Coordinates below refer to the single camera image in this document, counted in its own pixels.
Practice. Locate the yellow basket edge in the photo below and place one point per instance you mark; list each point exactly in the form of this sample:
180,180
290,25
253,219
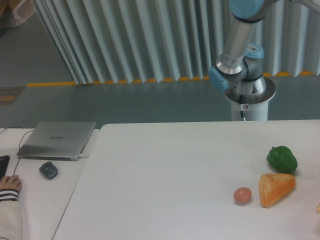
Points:
318,207

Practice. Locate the brown toy egg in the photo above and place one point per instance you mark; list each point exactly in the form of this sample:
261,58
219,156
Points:
242,195

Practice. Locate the white folding partition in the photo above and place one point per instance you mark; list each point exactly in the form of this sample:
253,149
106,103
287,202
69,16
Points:
128,40

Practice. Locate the orange toy bread slice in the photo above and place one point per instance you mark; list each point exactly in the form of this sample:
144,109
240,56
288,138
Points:
273,187

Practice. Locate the cream sleeved forearm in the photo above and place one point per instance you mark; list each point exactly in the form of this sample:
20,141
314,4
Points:
10,215

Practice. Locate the green toy pepper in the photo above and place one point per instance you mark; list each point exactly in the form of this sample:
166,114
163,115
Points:
282,159

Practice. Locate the white laptop cable plug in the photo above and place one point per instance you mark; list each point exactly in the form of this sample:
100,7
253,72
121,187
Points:
83,156

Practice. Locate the person's hand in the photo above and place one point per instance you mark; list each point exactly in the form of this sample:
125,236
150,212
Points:
11,183

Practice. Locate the dark grey mouse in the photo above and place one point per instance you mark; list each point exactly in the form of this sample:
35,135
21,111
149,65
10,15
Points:
49,170

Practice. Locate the silver closed laptop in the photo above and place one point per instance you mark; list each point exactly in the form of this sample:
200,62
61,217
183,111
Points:
58,140

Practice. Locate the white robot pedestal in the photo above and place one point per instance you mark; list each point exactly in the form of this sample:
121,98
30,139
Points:
249,112

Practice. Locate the black keyboard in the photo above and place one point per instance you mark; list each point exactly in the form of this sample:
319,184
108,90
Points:
4,162

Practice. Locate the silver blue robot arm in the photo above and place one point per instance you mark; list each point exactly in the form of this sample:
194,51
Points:
237,45

